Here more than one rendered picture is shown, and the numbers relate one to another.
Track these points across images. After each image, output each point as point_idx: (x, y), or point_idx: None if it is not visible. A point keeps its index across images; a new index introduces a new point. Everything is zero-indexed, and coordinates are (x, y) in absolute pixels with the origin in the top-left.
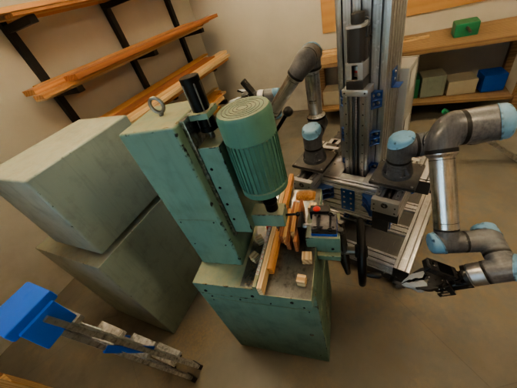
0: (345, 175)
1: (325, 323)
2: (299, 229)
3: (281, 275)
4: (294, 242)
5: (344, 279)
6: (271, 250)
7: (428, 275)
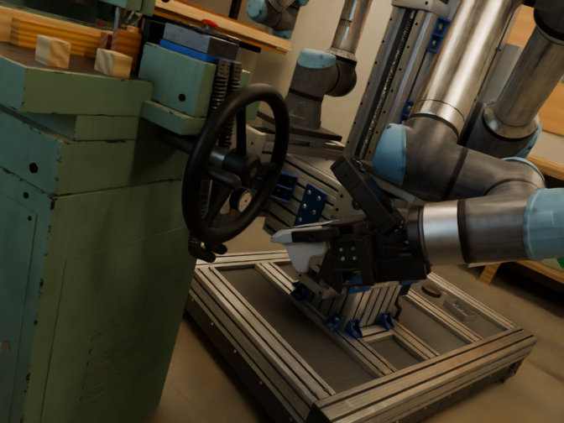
0: (329, 169)
1: (64, 358)
2: (147, 28)
3: (28, 51)
4: (115, 29)
5: (204, 404)
6: (59, 26)
7: (339, 219)
